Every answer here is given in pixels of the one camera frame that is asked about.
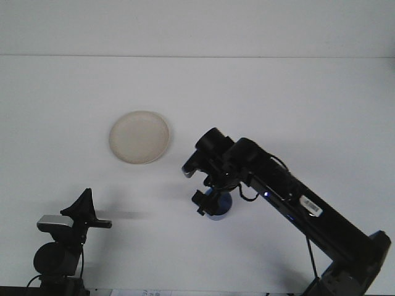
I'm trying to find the pale blue cup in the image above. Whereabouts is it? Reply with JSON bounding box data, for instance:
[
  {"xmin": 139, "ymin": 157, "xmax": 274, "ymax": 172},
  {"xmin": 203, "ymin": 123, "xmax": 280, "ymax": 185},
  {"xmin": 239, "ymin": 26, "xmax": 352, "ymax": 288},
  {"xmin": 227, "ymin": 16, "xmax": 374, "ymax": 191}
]
[{"xmin": 205, "ymin": 188, "xmax": 233, "ymax": 221}]

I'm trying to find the pale round plate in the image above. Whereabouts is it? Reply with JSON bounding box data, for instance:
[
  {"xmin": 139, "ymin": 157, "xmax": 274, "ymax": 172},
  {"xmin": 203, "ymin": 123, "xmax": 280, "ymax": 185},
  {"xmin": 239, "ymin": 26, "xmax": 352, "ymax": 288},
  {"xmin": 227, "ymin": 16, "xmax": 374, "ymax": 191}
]
[{"xmin": 108, "ymin": 110, "xmax": 172, "ymax": 165}]

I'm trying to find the white barcode label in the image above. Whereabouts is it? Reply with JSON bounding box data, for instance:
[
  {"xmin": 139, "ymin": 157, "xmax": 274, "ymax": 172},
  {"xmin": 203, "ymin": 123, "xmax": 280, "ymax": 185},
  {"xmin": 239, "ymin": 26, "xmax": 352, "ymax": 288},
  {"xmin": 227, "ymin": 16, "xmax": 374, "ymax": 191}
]
[{"xmin": 300, "ymin": 195, "xmax": 324, "ymax": 217}]

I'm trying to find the black looped cable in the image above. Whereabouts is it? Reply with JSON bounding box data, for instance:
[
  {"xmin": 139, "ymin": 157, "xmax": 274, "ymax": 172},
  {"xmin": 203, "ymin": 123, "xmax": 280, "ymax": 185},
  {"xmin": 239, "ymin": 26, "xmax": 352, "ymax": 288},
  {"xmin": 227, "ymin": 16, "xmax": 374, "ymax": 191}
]
[{"xmin": 26, "ymin": 274, "xmax": 43, "ymax": 289}]

